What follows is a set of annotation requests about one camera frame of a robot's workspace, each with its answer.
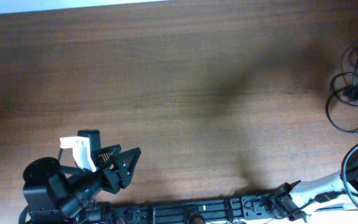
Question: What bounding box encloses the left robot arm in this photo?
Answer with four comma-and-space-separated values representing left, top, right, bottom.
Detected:
18, 129, 141, 223

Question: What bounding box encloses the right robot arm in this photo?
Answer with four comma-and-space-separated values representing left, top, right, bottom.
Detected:
267, 144, 358, 221

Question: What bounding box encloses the black aluminium mounting rail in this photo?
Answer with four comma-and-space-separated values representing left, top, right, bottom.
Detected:
82, 187, 345, 224

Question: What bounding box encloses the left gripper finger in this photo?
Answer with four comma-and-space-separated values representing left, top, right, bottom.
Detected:
111, 147, 141, 189
96, 144, 121, 165

